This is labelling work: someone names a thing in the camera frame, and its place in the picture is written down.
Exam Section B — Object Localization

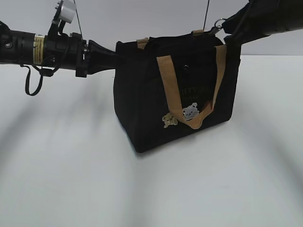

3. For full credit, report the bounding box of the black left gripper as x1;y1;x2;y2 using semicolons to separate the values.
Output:
44;33;118;78

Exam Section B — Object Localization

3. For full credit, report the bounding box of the black canvas tote bag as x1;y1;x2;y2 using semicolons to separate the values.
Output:
113;31;241;153

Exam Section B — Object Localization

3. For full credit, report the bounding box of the silver zipper pull with ring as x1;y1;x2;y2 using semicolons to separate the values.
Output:
209;18;226;35

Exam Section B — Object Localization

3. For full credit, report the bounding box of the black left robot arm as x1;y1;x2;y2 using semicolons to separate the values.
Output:
0;25;122;78

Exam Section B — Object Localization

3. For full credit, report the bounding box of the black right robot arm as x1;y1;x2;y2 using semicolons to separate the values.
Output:
222;0;303;45

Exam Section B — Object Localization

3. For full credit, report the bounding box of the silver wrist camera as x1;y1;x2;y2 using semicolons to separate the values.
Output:
53;0;77;24

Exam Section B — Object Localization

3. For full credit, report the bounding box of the black looped cable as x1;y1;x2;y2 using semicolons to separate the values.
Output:
20;63;57;96

